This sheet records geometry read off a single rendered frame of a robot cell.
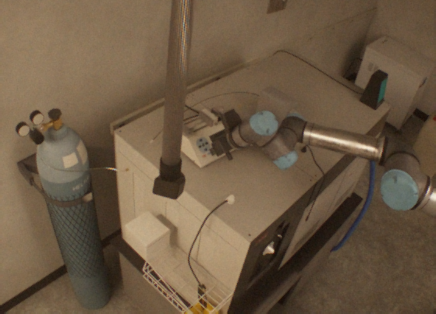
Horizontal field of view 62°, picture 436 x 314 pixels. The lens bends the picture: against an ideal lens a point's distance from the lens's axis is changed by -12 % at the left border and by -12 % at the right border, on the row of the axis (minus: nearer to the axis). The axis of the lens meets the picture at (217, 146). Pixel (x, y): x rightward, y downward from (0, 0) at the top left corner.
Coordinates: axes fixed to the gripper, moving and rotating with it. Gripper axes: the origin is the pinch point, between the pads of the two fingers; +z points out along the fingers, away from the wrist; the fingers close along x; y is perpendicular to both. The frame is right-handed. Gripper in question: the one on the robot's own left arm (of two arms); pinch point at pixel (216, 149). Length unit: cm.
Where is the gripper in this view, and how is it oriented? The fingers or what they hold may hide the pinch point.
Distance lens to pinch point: 145.5
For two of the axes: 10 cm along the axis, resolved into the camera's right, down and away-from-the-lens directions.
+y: 4.7, 8.8, -0.2
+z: -5.0, 2.8, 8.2
